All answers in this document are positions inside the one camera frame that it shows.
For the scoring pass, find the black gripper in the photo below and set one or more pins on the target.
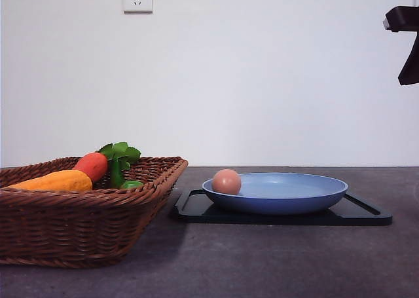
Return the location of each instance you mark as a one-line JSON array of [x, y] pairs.
[[406, 18]]

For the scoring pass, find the blue plate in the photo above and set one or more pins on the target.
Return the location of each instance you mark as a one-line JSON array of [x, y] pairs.
[[278, 193]]

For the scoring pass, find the brown egg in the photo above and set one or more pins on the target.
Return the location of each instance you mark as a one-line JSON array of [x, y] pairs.
[[226, 181]]

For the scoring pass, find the brown wicker basket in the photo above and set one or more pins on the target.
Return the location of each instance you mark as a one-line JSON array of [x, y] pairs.
[[88, 229]]

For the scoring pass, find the black serving tray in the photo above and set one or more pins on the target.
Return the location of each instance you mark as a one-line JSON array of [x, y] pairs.
[[197, 208]]

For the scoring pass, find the green leafy toy vegetable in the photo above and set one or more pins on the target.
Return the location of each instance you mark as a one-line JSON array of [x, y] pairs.
[[120, 156]]

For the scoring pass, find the orange-red toy carrot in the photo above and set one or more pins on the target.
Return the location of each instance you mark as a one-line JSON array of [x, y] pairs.
[[93, 164]]

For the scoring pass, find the yellow-orange toy vegetable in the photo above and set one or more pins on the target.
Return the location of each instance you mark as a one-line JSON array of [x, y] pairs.
[[64, 180]]

